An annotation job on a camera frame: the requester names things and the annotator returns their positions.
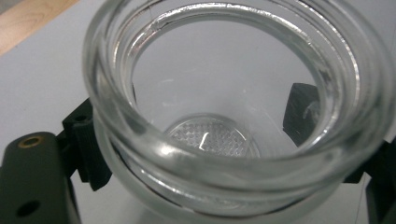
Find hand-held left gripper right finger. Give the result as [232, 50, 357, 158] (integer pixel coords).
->
[282, 82, 372, 185]

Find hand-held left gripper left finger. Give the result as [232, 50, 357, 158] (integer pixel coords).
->
[62, 98, 113, 191]

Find clear glass jar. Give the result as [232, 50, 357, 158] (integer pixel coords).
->
[82, 0, 396, 224]

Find wooden table edge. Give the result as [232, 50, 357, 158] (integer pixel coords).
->
[0, 0, 80, 58]

